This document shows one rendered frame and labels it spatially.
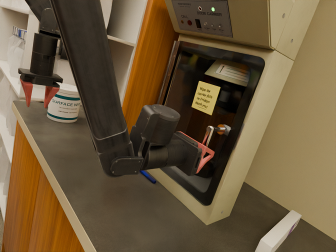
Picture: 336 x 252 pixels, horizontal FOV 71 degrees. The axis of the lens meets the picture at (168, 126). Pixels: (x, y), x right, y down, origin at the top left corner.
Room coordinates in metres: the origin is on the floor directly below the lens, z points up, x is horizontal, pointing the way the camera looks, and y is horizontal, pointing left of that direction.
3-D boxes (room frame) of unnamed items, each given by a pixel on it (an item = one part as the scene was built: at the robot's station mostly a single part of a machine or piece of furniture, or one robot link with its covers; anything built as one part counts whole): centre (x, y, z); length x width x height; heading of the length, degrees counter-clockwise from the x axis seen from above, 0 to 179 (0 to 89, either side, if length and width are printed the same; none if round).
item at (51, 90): (0.66, 0.38, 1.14); 0.07 x 0.07 x 0.09; 45
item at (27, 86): (0.65, 0.39, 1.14); 0.07 x 0.07 x 0.09; 45
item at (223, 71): (0.67, -0.06, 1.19); 0.30 x 0.01 x 0.40; 44
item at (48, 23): (0.68, 0.35, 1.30); 0.11 x 0.09 x 0.12; 121
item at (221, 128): (0.57, -0.11, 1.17); 0.05 x 0.03 x 0.10; 134
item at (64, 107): (1.03, 0.48, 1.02); 0.13 x 0.13 x 0.15
